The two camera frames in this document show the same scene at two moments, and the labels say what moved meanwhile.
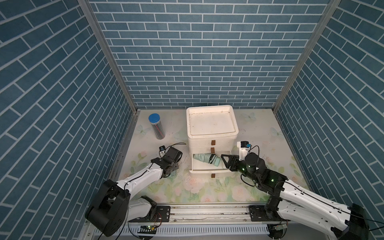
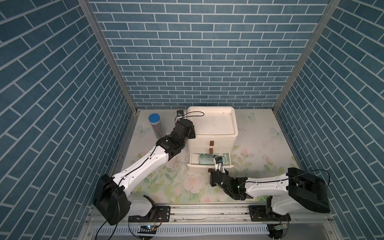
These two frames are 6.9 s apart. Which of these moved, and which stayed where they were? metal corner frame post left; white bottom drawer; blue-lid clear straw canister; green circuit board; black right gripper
Moved: black right gripper; white bottom drawer
Stayed: metal corner frame post left; green circuit board; blue-lid clear straw canister
